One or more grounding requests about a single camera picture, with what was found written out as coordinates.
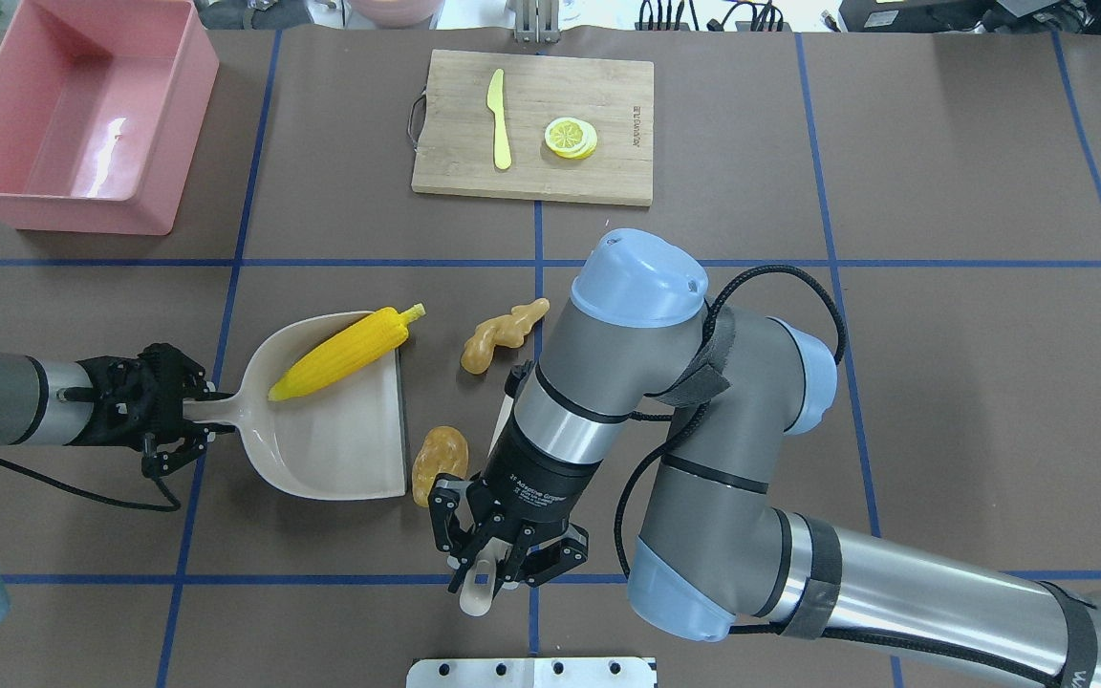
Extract bamboo cutting board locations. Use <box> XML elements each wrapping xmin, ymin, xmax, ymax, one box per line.
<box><xmin>411</xmin><ymin>50</ymin><xmax>655</xmax><ymax>207</ymax></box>

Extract yellow lemon slices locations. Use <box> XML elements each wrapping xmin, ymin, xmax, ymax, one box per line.
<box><xmin>543</xmin><ymin>117</ymin><xmax>599</xmax><ymax>160</ymax></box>

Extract pink plastic bin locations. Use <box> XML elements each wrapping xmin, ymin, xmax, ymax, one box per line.
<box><xmin>0</xmin><ymin>1</ymin><xmax>219</xmax><ymax>236</ymax></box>

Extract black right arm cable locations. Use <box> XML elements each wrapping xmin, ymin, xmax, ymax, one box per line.
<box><xmin>614</xmin><ymin>265</ymin><xmax>848</xmax><ymax>585</ymax></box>

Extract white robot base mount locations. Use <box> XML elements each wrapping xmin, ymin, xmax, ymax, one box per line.
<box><xmin>405</xmin><ymin>656</ymin><xmax>658</xmax><ymax>687</ymax></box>

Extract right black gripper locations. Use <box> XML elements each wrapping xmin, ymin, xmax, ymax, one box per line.
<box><xmin>429</xmin><ymin>435</ymin><xmax>598</xmax><ymax>593</ymax></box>

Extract beige hand brush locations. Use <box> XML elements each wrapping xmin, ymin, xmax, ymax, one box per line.
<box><xmin>458</xmin><ymin>367</ymin><xmax>525</xmax><ymax>618</ymax></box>

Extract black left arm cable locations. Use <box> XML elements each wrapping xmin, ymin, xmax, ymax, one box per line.
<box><xmin>0</xmin><ymin>447</ymin><xmax>184</xmax><ymax>513</ymax></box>

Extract yellow toy corn cob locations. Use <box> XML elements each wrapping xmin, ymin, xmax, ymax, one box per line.
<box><xmin>268</xmin><ymin>302</ymin><xmax>425</xmax><ymax>402</ymax></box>

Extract brown toy potato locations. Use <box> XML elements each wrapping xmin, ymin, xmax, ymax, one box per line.
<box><xmin>411</xmin><ymin>425</ymin><xmax>470</xmax><ymax>507</ymax></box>

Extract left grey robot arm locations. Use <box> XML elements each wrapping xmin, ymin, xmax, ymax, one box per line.
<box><xmin>0</xmin><ymin>343</ymin><xmax>231</xmax><ymax>622</ymax></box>

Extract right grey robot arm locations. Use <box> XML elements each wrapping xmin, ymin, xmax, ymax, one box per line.
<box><xmin>428</xmin><ymin>229</ymin><xmax>1101</xmax><ymax>687</ymax></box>

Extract tan toy ginger root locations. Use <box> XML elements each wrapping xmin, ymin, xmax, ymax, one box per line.
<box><xmin>460</xmin><ymin>297</ymin><xmax>551</xmax><ymax>375</ymax></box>

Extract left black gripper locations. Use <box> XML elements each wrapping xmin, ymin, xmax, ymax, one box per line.
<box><xmin>70</xmin><ymin>345</ymin><xmax>236</xmax><ymax>479</ymax></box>

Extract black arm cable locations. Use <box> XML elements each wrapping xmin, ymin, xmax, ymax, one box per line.
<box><xmin>0</xmin><ymin>447</ymin><xmax>184</xmax><ymax>513</ymax></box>
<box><xmin>614</xmin><ymin>265</ymin><xmax>848</xmax><ymax>585</ymax></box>

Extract yellow plastic knife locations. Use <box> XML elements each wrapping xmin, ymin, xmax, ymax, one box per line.
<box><xmin>486</xmin><ymin>67</ymin><xmax>512</xmax><ymax>171</ymax></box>

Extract beige plastic dustpan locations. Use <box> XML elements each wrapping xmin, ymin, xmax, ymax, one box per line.
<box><xmin>183</xmin><ymin>312</ymin><xmax>408</xmax><ymax>501</ymax></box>

